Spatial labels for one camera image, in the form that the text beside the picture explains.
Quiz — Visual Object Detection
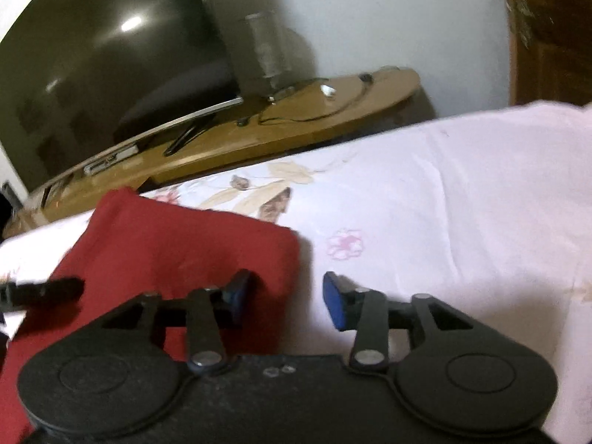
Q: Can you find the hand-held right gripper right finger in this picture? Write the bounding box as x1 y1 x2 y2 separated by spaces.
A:
322 271 466 373

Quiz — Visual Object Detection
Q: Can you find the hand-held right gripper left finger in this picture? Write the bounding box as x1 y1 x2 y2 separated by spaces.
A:
98 268 253 375

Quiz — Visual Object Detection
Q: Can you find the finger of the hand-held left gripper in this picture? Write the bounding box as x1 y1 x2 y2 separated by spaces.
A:
0 276 86 313

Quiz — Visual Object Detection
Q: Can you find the red knit garment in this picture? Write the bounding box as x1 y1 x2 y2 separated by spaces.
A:
0 188 302 444

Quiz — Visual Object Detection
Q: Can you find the dark bottle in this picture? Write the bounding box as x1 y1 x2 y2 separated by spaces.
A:
1 182 22 210

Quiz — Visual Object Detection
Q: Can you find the silver set-top box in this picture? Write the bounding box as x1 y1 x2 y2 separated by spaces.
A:
83 144 140 176

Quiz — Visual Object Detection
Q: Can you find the floral pink bedsheet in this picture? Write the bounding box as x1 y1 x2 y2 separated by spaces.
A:
0 101 592 444

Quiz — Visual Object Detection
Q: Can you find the wooden television stand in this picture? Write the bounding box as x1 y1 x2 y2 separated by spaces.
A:
2 67 421 239

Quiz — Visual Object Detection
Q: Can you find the black flat screen television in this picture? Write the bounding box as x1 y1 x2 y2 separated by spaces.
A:
0 0 245 204

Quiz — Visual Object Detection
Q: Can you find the clear glass table lamp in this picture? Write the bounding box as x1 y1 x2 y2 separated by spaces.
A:
235 12 297 101

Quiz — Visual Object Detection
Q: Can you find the brown wooden door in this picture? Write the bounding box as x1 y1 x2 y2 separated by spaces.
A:
497 0 592 108

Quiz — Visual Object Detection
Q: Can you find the black cable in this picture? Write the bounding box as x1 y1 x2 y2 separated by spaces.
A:
238 71 376 127

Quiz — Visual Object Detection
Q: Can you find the metal door handle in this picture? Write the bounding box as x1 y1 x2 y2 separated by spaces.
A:
506 0 538 50

